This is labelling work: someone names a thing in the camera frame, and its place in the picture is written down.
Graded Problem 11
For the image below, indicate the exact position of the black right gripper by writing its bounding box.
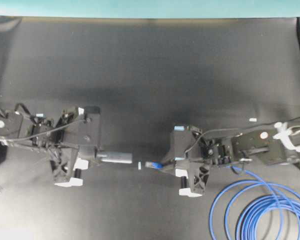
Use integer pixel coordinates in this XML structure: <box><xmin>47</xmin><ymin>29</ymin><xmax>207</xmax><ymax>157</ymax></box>
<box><xmin>159</xmin><ymin>133</ymin><xmax>210</xmax><ymax>197</ymax></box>

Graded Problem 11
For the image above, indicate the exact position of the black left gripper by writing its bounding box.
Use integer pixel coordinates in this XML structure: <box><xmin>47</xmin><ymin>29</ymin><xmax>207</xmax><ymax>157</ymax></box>
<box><xmin>50</xmin><ymin>106</ymin><xmax>100</xmax><ymax>187</ymax></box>

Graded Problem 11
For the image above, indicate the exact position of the grey network hub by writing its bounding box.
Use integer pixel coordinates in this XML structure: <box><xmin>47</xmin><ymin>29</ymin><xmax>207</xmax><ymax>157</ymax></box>
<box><xmin>96</xmin><ymin>151</ymin><xmax>133</xmax><ymax>164</ymax></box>

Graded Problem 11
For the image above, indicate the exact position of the blue LAN cable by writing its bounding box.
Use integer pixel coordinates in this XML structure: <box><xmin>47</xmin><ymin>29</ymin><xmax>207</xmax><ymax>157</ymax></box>
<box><xmin>145</xmin><ymin>161</ymin><xmax>300</xmax><ymax>240</ymax></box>

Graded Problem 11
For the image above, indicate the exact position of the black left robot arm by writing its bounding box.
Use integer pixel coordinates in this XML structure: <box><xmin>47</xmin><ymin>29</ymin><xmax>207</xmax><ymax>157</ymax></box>
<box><xmin>0</xmin><ymin>103</ymin><xmax>101</xmax><ymax>188</ymax></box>

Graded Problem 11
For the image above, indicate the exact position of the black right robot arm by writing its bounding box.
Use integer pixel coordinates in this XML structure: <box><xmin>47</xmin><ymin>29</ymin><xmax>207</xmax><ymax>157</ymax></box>
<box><xmin>158</xmin><ymin>117</ymin><xmax>300</xmax><ymax>197</ymax></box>

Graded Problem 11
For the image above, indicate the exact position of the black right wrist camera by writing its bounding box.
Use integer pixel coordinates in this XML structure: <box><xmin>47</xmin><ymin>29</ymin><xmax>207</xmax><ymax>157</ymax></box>
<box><xmin>170</xmin><ymin>125</ymin><xmax>203</xmax><ymax>161</ymax></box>

